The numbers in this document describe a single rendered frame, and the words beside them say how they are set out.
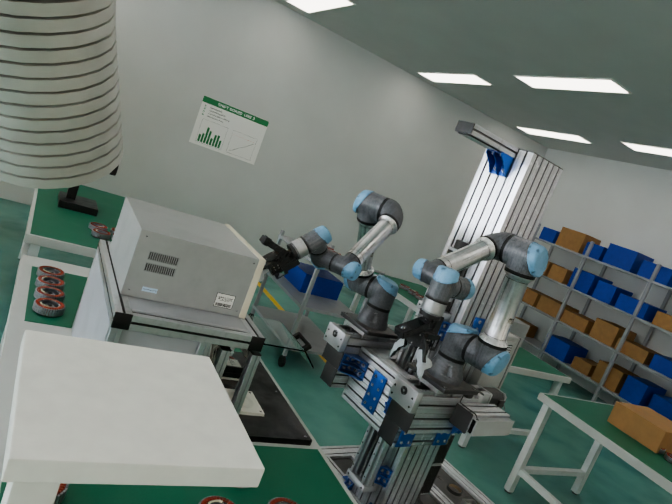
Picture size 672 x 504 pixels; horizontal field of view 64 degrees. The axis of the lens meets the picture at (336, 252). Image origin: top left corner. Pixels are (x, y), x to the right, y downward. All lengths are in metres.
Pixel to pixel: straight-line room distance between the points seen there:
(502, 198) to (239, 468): 1.83
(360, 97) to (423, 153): 1.41
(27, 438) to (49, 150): 0.38
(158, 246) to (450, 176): 7.61
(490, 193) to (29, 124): 2.09
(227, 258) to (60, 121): 1.09
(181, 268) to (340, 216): 6.47
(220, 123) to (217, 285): 5.57
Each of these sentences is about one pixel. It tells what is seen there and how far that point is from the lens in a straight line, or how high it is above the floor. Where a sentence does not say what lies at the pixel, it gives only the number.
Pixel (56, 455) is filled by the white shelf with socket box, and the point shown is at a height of 1.21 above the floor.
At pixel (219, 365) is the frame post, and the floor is 1.00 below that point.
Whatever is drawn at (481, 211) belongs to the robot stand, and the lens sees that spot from 2.49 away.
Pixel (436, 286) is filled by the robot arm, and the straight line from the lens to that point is 1.71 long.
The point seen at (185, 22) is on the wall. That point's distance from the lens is 7.09.
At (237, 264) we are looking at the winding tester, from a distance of 1.70.
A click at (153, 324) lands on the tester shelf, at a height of 1.10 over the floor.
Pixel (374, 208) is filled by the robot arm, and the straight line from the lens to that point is 2.34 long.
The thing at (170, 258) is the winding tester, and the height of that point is 1.25.
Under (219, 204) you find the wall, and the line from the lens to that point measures 7.35.
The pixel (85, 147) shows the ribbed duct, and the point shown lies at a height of 1.59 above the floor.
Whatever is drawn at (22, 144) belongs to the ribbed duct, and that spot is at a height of 1.57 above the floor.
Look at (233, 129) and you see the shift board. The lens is 7.24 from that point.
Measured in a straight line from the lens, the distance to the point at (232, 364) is 1.92.
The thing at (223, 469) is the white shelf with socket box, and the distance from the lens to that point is 0.87.
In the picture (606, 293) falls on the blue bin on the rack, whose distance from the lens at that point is 8.18.
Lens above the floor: 1.67
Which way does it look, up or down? 8 degrees down
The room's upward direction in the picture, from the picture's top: 21 degrees clockwise
